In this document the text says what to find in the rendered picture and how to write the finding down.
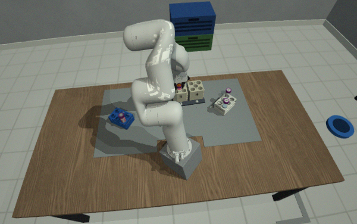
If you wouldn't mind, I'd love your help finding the grey bench mat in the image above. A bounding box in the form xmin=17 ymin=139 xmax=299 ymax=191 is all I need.
xmin=93 ymin=79 xmax=262 ymax=158

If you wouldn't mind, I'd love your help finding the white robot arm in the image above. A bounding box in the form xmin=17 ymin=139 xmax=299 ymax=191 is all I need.
xmin=123 ymin=19 xmax=192 ymax=163

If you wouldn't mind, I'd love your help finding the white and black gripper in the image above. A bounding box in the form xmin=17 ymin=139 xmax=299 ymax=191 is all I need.
xmin=172 ymin=70 xmax=190 ymax=89

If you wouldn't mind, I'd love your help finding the blue tube rack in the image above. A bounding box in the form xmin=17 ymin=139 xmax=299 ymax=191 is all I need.
xmin=108 ymin=107 xmax=134 ymax=129

